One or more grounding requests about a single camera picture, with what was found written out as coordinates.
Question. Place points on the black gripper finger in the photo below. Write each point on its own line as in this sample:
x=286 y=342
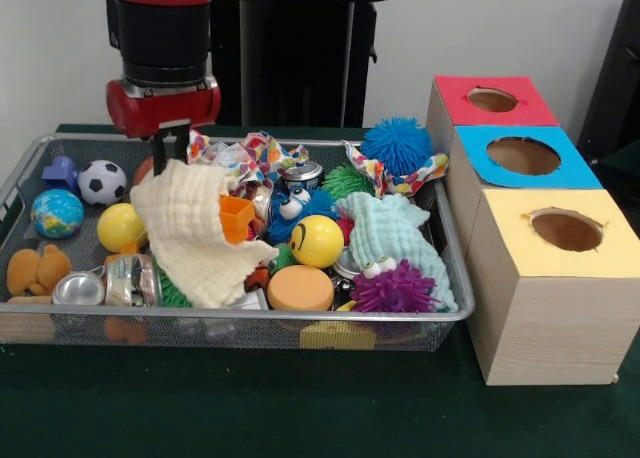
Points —
x=182 y=148
x=159 y=155

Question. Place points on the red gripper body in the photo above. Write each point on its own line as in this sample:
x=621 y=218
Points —
x=165 y=110

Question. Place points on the small soccer ball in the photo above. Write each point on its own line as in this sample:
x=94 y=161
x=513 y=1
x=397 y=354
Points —
x=102 y=183

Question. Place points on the dark green tablecloth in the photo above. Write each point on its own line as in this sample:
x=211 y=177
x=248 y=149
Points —
x=300 y=408

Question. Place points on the orange foam disc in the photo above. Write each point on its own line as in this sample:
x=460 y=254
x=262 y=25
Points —
x=300 y=288

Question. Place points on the small globe ball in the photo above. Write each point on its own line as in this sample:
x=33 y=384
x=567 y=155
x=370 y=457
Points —
x=57 y=214

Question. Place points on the confetti print cloth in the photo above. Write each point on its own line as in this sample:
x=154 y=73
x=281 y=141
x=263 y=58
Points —
x=395 y=178
x=260 y=158

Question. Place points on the blue spiky ball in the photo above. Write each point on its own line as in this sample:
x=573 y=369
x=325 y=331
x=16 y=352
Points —
x=395 y=143

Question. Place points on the purple spiky ball with eyes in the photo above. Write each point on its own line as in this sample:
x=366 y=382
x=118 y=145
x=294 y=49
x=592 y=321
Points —
x=395 y=290

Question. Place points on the light blue waffle cloth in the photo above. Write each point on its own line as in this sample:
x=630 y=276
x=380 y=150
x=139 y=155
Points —
x=395 y=228

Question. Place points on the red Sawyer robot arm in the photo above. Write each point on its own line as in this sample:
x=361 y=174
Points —
x=160 y=38

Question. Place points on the shallow mesh bin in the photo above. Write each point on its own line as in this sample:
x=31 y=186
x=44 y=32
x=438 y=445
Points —
x=225 y=335

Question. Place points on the cream waffle cloth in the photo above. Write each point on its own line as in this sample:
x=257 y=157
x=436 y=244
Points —
x=190 y=238

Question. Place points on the green cloth side table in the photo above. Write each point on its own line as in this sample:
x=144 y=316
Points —
x=622 y=173

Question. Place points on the wooden three-hole box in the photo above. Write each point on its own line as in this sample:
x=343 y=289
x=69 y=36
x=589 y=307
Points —
x=550 y=323

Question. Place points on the yellow smiley ball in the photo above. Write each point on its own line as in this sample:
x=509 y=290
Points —
x=317 y=240

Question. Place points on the black upright panel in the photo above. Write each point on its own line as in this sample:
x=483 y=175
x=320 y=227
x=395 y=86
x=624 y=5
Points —
x=615 y=78

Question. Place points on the plain yellow ball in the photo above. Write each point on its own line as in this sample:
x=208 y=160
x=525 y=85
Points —
x=120 y=228

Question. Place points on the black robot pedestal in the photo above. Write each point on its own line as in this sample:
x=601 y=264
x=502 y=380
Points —
x=300 y=53

